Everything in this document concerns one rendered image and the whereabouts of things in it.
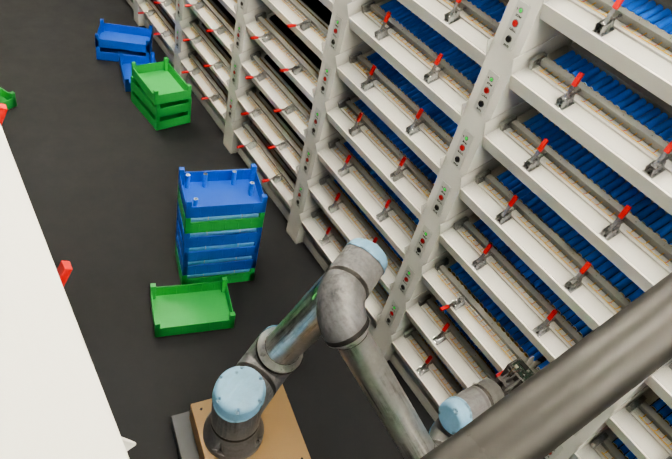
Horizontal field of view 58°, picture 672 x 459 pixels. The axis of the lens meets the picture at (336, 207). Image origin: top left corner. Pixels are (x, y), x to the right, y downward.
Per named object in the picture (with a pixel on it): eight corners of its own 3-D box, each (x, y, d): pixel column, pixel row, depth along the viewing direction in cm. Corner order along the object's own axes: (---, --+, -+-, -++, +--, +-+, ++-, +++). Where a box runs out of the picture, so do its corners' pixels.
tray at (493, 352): (547, 429, 178) (552, 418, 170) (421, 280, 212) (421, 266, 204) (598, 391, 183) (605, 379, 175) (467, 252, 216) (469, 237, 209)
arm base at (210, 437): (209, 468, 184) (210, 454, 178) (197, 411, 197) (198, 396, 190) (270, 452, 191) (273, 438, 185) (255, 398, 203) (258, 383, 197)
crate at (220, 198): (185, 218, 224) (186, 202, 219) (178, 182, 237) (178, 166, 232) (265, 212, 235) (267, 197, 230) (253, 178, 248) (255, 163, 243)
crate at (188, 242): (183, 248, 234) (184, 234, 229) (176, 212, 248) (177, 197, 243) (260, 241, 245) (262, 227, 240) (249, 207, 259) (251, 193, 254)
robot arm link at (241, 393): (199, 423, 184) (201, 394, 172) (232, 381, 196) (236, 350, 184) (242, 450, 180) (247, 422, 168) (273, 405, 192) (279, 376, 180)
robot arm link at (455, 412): (431, 414, 165) (442, 395, 158) (464, 395, 171) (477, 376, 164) (453, 444, 160) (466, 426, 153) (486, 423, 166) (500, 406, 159)
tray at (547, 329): (577, 393, 165) (589, 374, 154) (439, 241, 199) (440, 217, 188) (632, 353, 170) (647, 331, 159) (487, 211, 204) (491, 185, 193)
